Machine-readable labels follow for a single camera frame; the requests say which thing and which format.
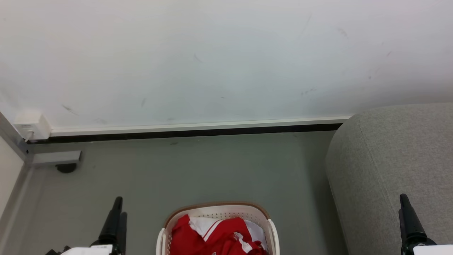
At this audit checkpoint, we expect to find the grey fabric sofa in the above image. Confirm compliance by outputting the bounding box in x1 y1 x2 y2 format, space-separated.
325 103 453 255

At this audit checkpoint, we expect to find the cream perforated laundry basket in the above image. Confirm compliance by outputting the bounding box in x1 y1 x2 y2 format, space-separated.
156 202 280 255

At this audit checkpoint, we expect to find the white wall socket box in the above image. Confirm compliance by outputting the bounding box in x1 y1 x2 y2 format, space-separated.
13 112 52 141

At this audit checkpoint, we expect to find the red and white shirt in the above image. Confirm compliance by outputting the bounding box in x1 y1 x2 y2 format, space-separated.
169 214 234 255

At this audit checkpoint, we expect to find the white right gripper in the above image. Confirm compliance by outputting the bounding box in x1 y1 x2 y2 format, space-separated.
398 194 453 255

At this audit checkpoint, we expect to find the beige partition panel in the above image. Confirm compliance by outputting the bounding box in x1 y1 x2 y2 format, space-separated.
0 136 24 218

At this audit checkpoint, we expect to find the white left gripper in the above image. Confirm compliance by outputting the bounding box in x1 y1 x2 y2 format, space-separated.
61 197 127 255

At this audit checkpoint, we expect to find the white and black baseboard strip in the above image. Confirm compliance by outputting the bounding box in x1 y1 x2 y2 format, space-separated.
27 115 354 144

